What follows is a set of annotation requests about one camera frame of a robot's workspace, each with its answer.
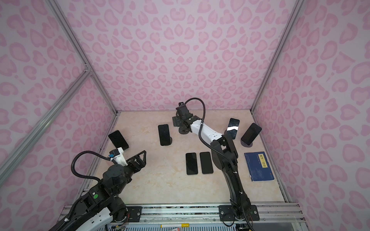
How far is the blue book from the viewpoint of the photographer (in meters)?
0.86

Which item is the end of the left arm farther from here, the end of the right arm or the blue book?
the blue book

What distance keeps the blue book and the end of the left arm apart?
63 centimetres

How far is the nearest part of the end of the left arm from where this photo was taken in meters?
0.64

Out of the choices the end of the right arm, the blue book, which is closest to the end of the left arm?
the end of the right arm
